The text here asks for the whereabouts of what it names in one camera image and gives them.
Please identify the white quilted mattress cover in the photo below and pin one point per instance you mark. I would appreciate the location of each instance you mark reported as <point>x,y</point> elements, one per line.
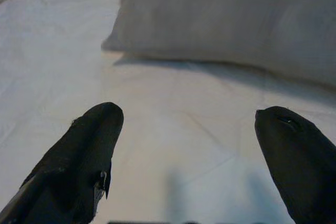
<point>52,64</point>

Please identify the grey pillow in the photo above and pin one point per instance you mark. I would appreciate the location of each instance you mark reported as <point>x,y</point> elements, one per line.
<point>223,16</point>

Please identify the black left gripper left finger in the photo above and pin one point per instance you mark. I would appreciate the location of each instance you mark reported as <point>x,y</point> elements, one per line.
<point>73,161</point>

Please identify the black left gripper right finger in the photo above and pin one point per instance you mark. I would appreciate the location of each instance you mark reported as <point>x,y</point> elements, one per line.
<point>296,161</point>

